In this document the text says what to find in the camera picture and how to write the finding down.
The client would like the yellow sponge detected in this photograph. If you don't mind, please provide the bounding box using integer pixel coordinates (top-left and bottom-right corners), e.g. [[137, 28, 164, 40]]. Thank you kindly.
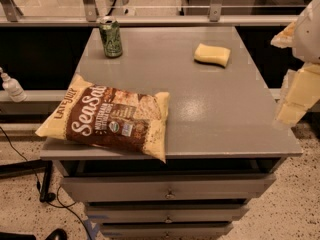
[[194, 43, 231, 67]]

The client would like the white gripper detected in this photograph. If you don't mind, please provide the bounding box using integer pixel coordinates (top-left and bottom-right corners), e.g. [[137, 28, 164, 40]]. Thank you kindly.
[[271, 0, 320, 128]]

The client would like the bottom grey drawer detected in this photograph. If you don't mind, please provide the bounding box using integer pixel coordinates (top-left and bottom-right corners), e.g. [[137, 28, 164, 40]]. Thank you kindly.
[[100, 222, 233, 239]]

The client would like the black stand leg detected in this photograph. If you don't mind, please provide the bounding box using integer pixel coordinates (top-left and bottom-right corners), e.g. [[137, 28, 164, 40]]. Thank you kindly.
[[0, 159, 56, 203]]

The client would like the white spray bottle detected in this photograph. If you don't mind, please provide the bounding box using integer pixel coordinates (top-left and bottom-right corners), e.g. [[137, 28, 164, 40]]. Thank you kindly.
[[0, 67, 27, 102]]

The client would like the grey drawer cabinet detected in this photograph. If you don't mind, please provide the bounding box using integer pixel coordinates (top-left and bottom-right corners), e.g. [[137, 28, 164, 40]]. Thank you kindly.
[[39, 25, 304, 240]]

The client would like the black cable on floor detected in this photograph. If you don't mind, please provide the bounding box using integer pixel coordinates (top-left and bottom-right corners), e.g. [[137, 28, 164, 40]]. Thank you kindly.
[[0, 126, 94, 240]]

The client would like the green soda can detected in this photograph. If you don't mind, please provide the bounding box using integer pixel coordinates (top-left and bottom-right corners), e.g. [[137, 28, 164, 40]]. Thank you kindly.
[[99, 16, 123, 58]]

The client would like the brown and yellow chip bag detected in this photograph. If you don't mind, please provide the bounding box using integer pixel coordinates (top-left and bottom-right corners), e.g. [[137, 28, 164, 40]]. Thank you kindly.
[[36, 75, 170, 161]]

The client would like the middle grey drawer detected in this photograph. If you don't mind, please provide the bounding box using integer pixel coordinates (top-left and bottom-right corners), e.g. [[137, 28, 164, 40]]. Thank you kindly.
[[86, 204, 248, 224]]

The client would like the metal railing with posts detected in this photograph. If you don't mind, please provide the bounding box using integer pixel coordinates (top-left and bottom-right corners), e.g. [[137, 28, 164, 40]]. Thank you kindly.
[[0, 0, 304, 27]]

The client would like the top grey drawer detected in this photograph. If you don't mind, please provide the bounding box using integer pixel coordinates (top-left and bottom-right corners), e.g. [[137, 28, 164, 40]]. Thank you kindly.
[[61, 174, 276, 202]]

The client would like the grey drawer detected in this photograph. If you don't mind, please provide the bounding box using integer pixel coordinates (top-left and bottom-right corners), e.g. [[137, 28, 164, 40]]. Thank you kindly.
[[100, 222, 233, 239], [61, 174, 276, 202], [86, 204, 248, 224]]

